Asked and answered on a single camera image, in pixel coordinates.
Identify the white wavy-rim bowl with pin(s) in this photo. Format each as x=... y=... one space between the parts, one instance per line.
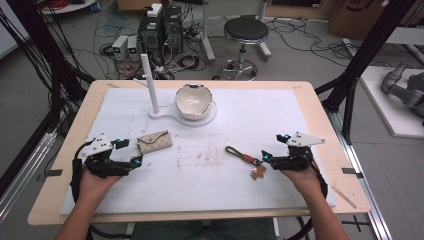
x=193 y=101

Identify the black computer tower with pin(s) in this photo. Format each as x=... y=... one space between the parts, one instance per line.
x=150 y=36
x=173 y=28

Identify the black frame post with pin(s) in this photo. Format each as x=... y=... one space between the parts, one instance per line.
x=366 y=53

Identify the aluminium rail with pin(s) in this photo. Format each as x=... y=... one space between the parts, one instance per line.
x=363 y=186
x=23 y=173

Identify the white table mat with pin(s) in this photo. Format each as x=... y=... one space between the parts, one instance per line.
x=233 y=126

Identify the black round stool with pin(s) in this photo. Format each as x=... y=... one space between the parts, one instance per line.
x=246 y=30

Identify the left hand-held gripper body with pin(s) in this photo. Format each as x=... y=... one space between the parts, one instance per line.
x=100 y=165

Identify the cardboard box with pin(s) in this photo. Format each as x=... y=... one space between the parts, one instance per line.
x=360 y=16

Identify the grey tape piece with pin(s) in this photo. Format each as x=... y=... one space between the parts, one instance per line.
x=351 y=172
x=53 y=173

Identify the grey power supply unit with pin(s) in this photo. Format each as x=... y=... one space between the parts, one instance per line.
x=133 y=47
x=120 y=46

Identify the wooden table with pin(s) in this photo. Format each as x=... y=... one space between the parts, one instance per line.
x=333 y=154

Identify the person's left hand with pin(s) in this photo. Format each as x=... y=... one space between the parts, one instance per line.
x=95 y=186

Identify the white stand with pole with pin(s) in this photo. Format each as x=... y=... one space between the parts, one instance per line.
x=150 y=83

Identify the white platform board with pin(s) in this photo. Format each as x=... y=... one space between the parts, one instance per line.
x=383 y=106

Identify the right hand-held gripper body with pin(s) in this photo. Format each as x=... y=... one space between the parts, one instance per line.
x=298 y=156

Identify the person's right hand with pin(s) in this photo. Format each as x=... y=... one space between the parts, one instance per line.
x=305 y=181

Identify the beige quilted pouch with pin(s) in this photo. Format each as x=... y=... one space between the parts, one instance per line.
x=155 y=142

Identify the thin wooden stick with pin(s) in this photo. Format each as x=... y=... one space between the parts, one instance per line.
x=345 y=198

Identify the person's jeans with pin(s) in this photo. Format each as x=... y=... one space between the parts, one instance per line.
x=203 y=230

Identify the white table leg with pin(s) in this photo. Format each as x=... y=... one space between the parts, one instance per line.
x=264 y=43
x=206 y=36

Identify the white box on computer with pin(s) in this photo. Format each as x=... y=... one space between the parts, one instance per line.
x=154 y=10

